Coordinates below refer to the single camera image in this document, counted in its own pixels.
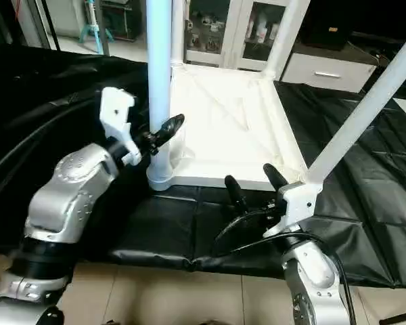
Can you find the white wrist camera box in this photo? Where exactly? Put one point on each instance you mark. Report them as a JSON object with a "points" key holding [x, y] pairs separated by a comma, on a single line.
{"points": [[299, 200], [118, 118]]}

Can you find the white glass door cabinet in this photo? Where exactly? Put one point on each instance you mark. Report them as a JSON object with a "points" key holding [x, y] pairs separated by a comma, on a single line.
{"points": [[240, 30]]}

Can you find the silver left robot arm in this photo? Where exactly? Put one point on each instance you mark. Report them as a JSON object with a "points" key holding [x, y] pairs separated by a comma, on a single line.
{"points": [[68, 196]]}

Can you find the white plastic table top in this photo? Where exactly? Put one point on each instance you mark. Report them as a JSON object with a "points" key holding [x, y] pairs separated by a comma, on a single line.
{"points": [[230, 122]]}

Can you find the storage rack with items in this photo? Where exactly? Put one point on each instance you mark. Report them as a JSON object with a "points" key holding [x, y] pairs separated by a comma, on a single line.
{"points": [[111, 17]]}

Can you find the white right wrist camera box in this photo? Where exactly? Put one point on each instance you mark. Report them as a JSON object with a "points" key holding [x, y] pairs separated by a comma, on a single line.
{"points": [[299, 200]]}

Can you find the white drawer unit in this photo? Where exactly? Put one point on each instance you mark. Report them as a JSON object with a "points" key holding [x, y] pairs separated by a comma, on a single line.
{"points": [[328, 71]]}

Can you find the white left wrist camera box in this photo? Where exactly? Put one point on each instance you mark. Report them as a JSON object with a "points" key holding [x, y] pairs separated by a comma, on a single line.
{"points": [[118, 118]]}

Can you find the black work mat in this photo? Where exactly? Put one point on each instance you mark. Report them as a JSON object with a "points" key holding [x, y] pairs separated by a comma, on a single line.
{"points": [[54, 101]]}

